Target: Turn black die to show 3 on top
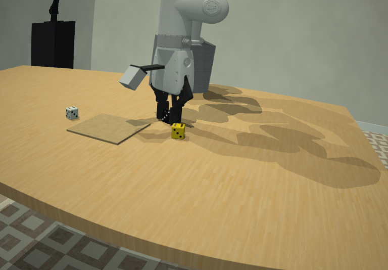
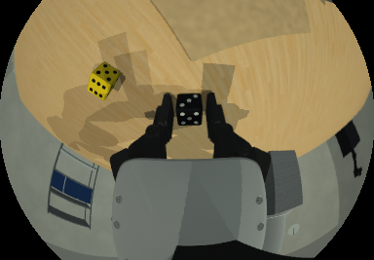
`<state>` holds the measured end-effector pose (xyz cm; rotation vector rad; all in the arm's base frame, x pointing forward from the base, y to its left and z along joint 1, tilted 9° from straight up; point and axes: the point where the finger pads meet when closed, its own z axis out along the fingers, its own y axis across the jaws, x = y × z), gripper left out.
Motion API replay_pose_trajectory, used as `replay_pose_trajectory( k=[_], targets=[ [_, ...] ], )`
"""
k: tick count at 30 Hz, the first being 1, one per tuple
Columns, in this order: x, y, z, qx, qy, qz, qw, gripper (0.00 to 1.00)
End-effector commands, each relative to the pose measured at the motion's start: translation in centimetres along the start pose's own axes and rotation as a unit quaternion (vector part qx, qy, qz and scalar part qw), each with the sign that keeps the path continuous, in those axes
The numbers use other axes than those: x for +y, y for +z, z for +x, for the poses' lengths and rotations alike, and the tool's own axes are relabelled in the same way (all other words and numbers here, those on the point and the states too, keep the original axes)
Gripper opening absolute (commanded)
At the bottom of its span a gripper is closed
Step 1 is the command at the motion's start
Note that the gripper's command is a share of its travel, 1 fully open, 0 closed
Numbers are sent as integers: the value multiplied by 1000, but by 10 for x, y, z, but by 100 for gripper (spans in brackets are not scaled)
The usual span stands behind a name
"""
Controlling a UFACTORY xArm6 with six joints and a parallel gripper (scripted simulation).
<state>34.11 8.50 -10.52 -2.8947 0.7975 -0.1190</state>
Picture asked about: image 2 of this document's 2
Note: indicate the yellow die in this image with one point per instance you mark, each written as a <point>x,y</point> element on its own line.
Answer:
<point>103,80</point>

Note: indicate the tan fabric mat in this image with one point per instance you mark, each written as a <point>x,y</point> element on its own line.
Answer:
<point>205,27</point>

